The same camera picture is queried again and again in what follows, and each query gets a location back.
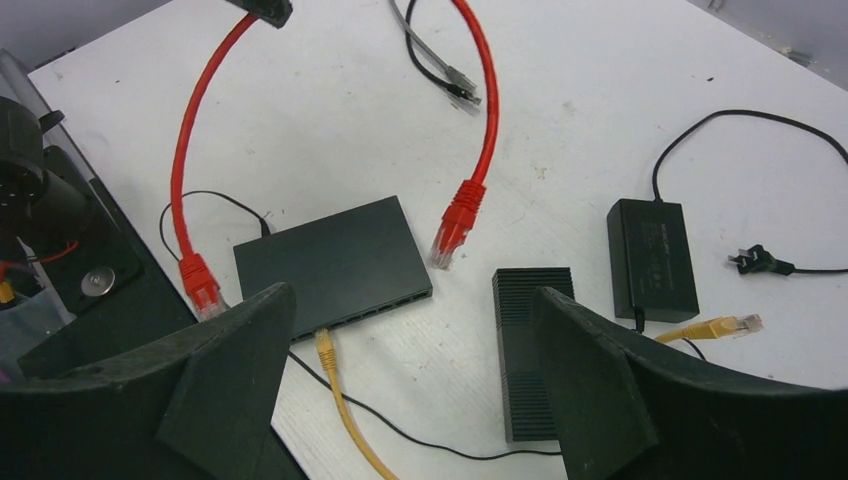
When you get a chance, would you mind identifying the red ethernet cable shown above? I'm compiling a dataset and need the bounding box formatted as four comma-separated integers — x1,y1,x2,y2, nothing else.
170,0,501,323

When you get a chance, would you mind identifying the black power brick adapter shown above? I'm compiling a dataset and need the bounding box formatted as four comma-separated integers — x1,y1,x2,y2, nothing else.
606,199,700,323

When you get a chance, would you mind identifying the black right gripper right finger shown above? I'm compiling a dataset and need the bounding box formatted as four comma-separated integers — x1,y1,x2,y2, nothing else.
531,287,847,479

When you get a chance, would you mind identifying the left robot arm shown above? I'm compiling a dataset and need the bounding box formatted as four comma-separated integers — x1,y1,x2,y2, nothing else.
1,1,293,250

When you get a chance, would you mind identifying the yellow ethernet cable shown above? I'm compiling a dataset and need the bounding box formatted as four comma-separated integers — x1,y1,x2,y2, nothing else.
313,313,765,480

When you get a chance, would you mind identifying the ribbed black network switch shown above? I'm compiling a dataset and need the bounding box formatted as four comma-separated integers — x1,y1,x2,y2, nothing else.
492,267,574,443

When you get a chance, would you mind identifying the thin black barrel plug cable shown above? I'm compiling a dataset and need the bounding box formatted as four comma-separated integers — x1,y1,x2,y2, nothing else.
158,190,564,462

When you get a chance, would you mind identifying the black Mercury switch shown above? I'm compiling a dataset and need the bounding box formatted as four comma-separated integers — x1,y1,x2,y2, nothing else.
233,196,433,342

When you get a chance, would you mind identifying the grey ethernet cable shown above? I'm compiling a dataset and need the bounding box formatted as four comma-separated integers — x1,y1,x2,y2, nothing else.
387,0,478,95

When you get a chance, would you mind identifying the black ethernet cable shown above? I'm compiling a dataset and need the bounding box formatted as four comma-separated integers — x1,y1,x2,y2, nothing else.
404,0,484,117

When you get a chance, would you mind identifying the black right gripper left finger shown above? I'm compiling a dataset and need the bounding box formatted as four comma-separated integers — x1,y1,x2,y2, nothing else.
1,283,297,479

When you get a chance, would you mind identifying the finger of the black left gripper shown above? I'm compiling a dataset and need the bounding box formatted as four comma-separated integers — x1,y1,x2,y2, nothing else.
227,0,293,29

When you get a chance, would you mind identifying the black mains power cord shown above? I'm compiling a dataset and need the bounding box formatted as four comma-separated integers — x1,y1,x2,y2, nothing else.
651,109,848,278

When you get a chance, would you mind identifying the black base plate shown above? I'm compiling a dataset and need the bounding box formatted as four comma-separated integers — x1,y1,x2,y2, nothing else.
0,49,200,382

